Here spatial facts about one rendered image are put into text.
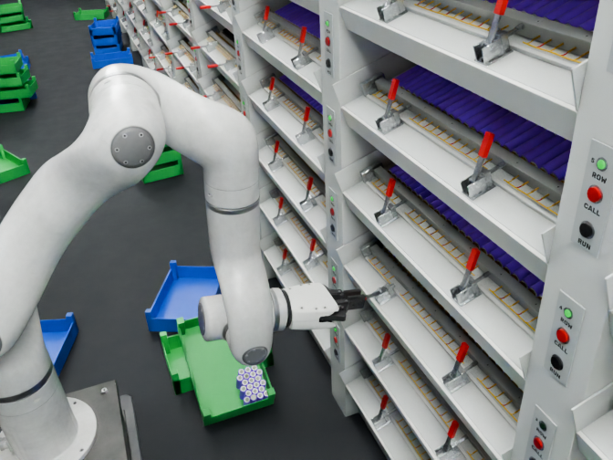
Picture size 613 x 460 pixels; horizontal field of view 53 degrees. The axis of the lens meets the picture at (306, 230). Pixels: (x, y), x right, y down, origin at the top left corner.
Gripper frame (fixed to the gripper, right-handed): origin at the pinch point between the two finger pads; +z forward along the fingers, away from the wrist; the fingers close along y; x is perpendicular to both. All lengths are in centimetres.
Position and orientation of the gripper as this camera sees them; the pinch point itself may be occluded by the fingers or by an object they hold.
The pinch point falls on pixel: (353, 299)
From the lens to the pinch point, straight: 127.5
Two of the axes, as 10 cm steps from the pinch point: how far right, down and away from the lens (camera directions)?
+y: 3.6, 4.7, -8.0
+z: 9.2, -0.8, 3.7
